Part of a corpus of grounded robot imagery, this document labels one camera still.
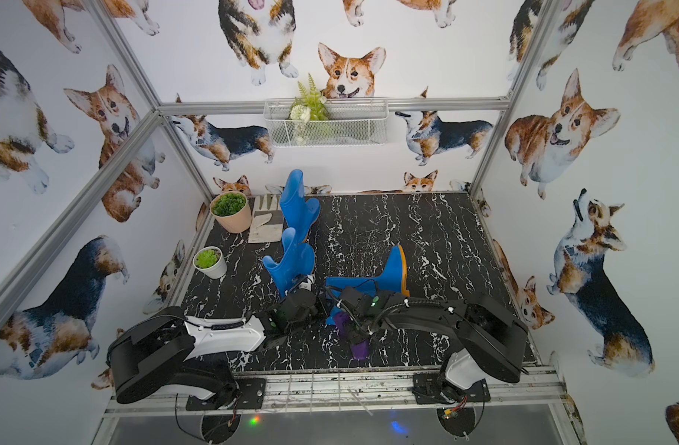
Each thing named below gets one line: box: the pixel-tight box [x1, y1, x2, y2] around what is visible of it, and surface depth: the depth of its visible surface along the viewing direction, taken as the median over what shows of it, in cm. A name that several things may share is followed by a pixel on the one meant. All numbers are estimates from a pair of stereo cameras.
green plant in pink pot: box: [212, 191, 247, 217], surface depth 105 cm
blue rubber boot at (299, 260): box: [262, 227, 316, 297], surface depth 78 cm
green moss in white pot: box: [195, 248, 220, 269], surface depth 92 cm
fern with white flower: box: [289, 72, 330, 124], surface depth 84 cm
